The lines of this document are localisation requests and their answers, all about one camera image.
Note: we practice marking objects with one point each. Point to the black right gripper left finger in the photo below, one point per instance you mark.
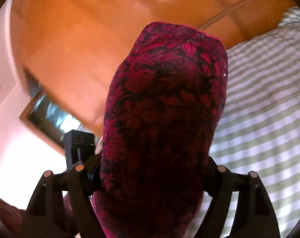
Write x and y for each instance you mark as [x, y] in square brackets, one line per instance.
[45, 215]

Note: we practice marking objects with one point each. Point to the orange wooden wardrobe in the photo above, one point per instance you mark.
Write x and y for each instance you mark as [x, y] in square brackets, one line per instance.
[73, 47]

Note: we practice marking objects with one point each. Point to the dark maroon sleeve forearm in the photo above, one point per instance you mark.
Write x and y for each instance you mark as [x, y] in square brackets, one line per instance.
[11, 217]

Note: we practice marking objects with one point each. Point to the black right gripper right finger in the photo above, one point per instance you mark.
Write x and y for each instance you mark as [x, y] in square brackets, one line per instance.
[254, 215]

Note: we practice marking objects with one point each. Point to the red floral fleece pants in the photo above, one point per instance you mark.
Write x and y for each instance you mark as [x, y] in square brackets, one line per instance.
[163, 106]

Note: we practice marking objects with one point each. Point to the person's hand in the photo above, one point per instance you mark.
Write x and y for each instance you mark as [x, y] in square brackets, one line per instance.
[69, 212]

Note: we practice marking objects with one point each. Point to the green white checkered bedsheet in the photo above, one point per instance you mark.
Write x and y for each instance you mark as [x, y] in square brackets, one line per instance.
[260, 127]

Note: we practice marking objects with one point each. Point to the framed mirror on wall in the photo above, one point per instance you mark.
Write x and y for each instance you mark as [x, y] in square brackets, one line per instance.
[47, 119]

